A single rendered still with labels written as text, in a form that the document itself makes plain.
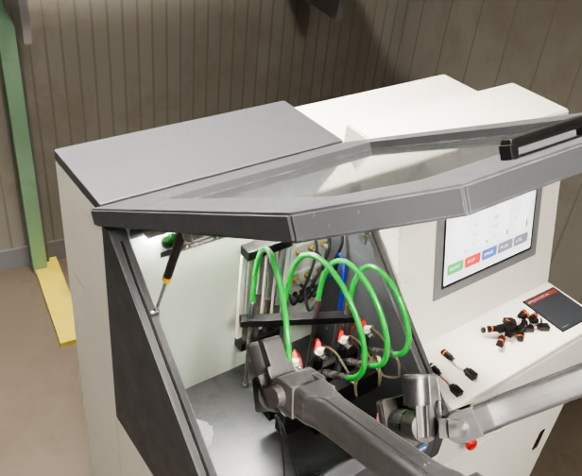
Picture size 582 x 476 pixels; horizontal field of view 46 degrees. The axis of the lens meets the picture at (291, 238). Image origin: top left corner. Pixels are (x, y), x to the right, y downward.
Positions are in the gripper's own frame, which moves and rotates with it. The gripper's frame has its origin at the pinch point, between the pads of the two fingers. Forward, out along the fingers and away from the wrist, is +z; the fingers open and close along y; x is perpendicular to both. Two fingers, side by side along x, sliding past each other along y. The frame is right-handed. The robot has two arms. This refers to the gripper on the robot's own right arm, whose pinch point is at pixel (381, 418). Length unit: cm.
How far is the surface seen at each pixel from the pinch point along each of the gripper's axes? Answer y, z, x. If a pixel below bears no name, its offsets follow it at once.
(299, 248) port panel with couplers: 43, 43, -3
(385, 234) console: 42, 26, -22
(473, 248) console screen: 36, 33, -53
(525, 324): 11, 39, -70
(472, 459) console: -27, 54, -52
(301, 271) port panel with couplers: 37, 50, -6
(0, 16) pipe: 164, 148, 71
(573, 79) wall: 106, 92, -158
